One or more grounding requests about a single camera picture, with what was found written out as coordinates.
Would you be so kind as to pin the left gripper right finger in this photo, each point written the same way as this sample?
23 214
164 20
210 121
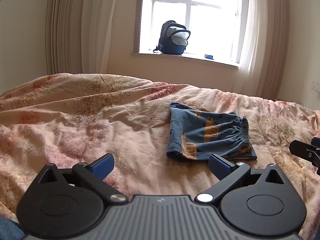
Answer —
231 176

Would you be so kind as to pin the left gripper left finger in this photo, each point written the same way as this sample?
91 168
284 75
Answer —
91 176

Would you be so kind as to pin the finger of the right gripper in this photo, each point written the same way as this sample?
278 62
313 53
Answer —
305 151
315 141

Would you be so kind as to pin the blue patterned children's pants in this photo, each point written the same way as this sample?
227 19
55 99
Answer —
197 134

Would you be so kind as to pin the blue sleeved left forearm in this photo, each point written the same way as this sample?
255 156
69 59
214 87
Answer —
10 230

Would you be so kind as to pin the pink floral bed cover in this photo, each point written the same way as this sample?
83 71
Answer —
70 118

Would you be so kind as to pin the beige right curtain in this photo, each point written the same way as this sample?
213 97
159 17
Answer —
264 51

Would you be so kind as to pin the beige curtain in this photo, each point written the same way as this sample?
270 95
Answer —
264 51
78 35

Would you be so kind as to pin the small blue box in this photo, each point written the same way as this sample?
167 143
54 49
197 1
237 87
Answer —
208 56

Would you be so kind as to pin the navy blue backpack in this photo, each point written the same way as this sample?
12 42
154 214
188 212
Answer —
173 39

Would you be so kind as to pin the beige left curtain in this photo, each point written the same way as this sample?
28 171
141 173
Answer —
78 35

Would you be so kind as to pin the white wall switch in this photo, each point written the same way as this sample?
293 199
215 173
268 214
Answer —
315 86

